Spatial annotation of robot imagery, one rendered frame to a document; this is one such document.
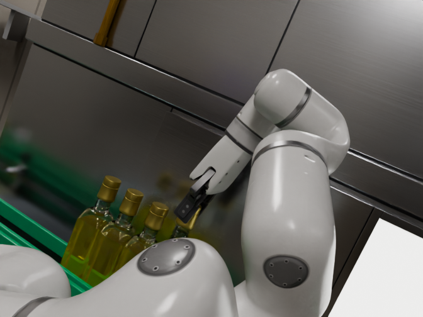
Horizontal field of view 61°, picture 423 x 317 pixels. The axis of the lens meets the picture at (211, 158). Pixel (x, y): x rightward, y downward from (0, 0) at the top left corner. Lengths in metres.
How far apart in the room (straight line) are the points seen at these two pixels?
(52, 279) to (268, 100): 0.34
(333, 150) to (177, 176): 0.44
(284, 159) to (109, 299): 0.21
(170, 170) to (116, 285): 0.58
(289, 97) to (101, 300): 0.36
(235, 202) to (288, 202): 0.46
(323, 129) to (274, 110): 0.07
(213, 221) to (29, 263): 0.46
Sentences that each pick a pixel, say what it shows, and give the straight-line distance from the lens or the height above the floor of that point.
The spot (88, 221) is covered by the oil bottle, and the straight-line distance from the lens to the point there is 0.76.
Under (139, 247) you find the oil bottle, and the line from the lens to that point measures 0.70.
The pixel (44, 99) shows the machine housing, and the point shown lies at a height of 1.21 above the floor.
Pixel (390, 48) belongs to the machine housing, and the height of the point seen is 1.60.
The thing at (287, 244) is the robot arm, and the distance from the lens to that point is 0.30.
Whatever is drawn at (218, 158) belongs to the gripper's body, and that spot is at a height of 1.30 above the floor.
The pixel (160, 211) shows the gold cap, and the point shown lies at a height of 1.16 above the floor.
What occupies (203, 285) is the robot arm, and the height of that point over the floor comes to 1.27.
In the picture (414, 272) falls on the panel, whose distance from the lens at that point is 0.77.
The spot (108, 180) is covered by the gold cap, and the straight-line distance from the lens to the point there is 0.73.
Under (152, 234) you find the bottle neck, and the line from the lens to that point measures 0.70.
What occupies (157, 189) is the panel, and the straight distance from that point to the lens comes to 0.83.
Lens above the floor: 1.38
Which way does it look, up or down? 8 degrees down
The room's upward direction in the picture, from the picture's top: 23 degrees clockwise
